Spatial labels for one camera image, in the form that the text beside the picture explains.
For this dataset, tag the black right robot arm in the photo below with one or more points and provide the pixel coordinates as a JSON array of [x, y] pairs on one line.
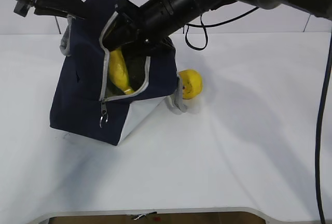
[[188, 10]]

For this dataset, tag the yellow banana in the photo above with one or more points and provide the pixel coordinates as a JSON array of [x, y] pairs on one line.
[[118, 72]]

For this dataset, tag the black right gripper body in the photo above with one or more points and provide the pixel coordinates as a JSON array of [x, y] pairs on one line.
[[155, 19]]

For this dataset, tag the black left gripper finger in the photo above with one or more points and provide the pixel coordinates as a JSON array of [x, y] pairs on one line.
[[61, 8]]

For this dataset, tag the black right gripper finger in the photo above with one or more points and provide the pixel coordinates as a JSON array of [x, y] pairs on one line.
[[121, 30]]

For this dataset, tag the navy blue lunch bag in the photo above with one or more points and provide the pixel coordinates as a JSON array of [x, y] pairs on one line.
[[86, 102]]

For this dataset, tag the yellow lemon toy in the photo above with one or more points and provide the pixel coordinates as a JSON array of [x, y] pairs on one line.
[[192, 83]]

